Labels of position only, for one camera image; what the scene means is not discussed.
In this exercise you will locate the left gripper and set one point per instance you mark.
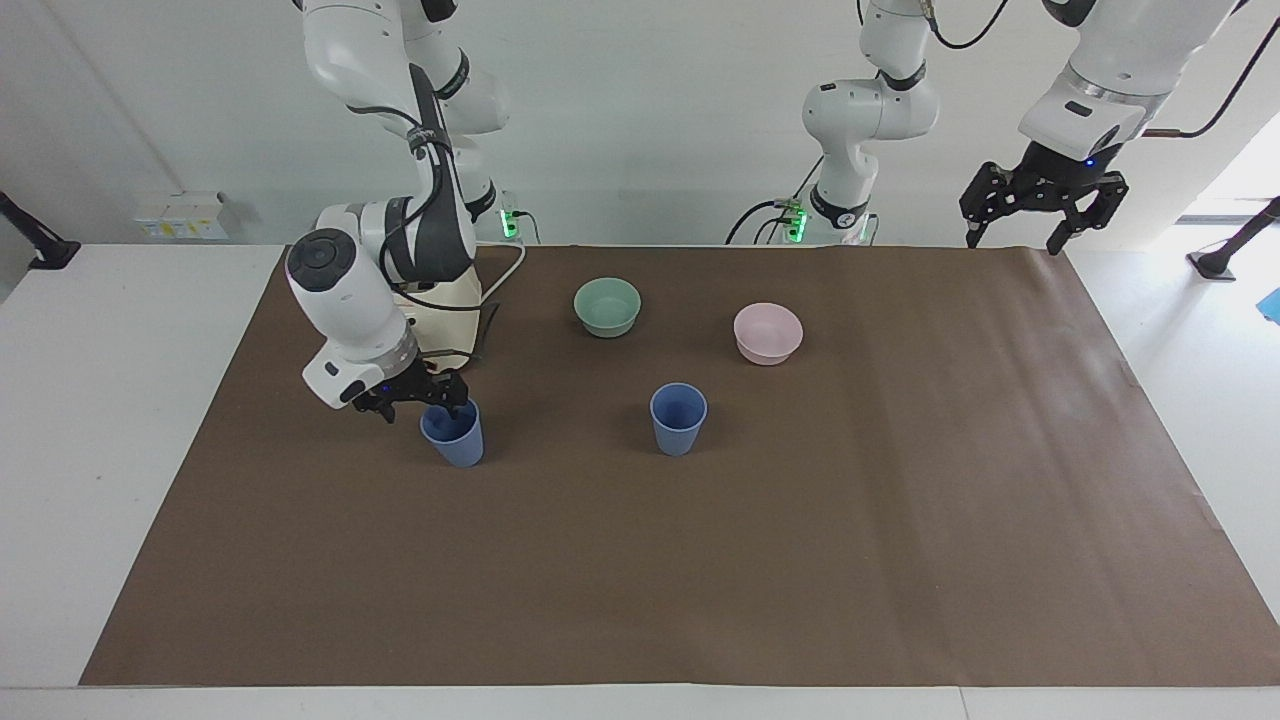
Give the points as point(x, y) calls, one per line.
point(1055, 170)

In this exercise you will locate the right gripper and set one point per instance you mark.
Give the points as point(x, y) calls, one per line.
point(410, 380)

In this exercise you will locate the blue cup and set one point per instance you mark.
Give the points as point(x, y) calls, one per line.
point(678, 425)
point(455, 445)

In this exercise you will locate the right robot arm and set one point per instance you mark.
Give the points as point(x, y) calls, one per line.
point(345, 290)

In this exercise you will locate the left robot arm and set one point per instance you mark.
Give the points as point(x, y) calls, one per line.
point(860, 120)

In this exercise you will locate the black stand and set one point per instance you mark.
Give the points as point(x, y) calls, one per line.
point(40, 248)
point(1225, 255)

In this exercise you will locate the green bowl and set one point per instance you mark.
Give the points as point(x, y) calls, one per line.
point(607, 308)

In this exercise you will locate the pink bowl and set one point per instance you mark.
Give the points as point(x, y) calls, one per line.
point(768, 335)

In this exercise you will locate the white wall socket box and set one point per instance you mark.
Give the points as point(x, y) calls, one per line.
point(180, 218)

